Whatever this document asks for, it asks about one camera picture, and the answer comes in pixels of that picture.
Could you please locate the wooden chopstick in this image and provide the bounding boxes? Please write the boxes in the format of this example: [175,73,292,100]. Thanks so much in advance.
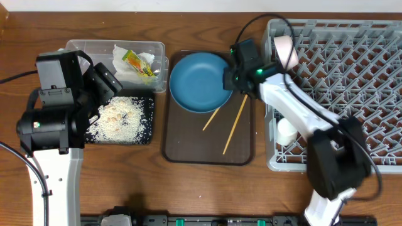
[202,107,220,131]
[222,95,248,155]

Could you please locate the white tissue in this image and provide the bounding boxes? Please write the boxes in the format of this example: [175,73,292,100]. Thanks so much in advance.
[112,45,156,83]

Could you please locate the white rice pile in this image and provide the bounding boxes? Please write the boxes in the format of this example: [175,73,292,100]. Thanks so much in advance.
[86,96,154,144]

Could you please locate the yellow green snack wrapper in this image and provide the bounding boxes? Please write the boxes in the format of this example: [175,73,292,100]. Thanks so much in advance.
[122,50,155,77]

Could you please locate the dark blue plate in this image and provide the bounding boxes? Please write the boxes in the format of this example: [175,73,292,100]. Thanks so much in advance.
[169,51,232,113]

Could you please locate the white speckled bowl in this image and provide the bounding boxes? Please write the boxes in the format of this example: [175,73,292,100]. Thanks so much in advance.
[273,35,299,71]

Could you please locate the white paper cup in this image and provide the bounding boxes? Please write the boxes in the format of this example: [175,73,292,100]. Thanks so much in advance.
[276,118,298,146]

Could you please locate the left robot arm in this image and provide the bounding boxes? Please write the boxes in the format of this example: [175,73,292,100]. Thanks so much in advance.
[17,60,122,225]

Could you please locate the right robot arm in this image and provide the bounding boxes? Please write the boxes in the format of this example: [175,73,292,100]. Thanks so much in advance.
[223,61,371,225]

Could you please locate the grey dishwasher rack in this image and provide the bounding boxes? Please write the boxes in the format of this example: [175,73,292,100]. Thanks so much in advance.
[261,19,401,174]

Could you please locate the black tray bin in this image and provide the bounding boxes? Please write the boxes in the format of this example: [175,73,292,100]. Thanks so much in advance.
[83,88,156,146]

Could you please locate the brown serving tray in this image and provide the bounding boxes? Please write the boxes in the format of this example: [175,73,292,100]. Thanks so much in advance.
[161,51,256,166]

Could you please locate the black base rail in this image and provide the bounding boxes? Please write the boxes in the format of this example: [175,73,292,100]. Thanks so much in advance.
[80,205,378,226]

